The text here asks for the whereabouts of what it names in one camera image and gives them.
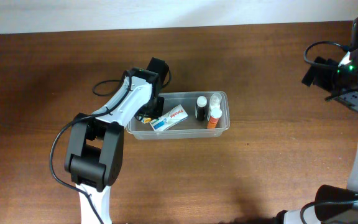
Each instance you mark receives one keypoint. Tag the dark syrup bottle white cap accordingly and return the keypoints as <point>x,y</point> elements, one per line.
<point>200,108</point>

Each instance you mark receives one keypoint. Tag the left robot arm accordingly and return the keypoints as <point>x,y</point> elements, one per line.
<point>95,149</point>

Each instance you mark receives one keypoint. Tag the white Panadol box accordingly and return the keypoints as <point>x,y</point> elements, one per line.
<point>169,119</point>

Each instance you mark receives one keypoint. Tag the orange tube white cap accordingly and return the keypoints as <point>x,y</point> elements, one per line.
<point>214,117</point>

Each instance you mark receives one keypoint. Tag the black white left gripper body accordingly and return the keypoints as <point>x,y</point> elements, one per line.
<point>155,107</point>

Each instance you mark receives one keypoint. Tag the white spray bottle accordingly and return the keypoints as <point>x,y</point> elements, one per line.
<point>214,102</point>

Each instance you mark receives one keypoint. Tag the clear plastic container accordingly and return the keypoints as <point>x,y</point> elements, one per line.
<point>190,127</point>

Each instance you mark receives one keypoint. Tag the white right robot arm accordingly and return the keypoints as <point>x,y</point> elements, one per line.
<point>332,204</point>

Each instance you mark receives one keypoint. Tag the small gold lid jar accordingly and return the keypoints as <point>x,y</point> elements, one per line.
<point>146,120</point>

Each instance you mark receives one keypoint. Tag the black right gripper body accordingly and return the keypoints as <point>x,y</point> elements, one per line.
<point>312,74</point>

